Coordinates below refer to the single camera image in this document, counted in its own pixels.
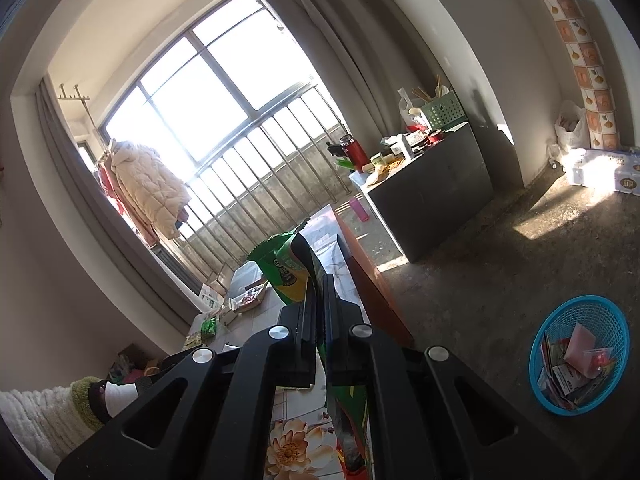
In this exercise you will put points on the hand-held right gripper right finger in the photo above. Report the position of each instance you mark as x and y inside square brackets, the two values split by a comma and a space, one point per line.
[342, 340]

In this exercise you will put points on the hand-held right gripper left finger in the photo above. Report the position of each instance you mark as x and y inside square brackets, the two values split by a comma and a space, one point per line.
[300, 320]

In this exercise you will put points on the green snack bag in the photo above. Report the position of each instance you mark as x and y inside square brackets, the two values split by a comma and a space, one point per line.
[285, 275]

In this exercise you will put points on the blue plastic basket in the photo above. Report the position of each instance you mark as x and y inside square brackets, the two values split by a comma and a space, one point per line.
[550, 320]

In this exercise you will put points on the person's left hand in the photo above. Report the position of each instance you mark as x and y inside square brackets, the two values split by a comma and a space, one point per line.
[120, 397]

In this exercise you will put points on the small green packet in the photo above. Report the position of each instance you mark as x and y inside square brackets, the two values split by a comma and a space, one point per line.
[193, 341]
[210, 327]

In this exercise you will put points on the red open snack packet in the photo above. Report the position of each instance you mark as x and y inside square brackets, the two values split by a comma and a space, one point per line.
[250, 300]

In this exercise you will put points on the red brown wooden table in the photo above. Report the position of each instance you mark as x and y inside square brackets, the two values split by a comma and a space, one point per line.
[375, 280]

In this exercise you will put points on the green fuzzy cloth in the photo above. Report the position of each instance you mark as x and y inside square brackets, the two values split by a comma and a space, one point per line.
[85, 405]

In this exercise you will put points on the cardboard box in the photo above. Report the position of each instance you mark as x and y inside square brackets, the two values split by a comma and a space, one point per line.
[212, 300]

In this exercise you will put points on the pink plastic cup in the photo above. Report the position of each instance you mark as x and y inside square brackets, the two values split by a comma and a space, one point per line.
[359, 210]

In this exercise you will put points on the white fluffy blanket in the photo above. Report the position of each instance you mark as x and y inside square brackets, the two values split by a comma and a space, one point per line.
[35, 425]

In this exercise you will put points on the grey curtain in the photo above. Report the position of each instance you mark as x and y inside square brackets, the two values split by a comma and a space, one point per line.
[340, 35]
[100, 240]

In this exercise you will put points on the grey cabinet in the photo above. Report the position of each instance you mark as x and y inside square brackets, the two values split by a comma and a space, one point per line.
[430, 195]

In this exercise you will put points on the red thermos bottle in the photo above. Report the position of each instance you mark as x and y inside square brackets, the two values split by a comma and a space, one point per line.
[356, 155]

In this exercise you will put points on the pile of yellow snacks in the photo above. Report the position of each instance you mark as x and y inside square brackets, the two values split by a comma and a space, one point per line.
[385, 167]

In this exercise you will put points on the beige quilted jacket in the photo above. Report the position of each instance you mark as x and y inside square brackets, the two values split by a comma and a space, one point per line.
[145, 185]

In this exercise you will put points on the metal balcony railing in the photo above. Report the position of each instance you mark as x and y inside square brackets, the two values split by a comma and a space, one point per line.
[255, 127]

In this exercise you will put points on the white carton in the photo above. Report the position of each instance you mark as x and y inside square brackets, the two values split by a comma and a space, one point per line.
[401, 147]

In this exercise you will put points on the red tape roll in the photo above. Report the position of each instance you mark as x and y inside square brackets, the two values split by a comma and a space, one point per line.
[436, 136]

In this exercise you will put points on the white plastic bag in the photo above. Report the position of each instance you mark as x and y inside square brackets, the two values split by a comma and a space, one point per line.
[570, 132]
[406, 110]

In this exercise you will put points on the pink flat packet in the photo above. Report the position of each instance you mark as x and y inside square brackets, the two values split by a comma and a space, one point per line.
[582, 355]

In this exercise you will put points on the green perforated basket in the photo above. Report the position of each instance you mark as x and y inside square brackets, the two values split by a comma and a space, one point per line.
[445, 112]

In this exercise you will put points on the large window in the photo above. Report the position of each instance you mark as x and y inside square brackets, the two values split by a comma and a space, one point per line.
[225, 75]

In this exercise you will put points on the patterned vinyl roll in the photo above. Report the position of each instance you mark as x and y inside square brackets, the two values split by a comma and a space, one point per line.
[585, 70]

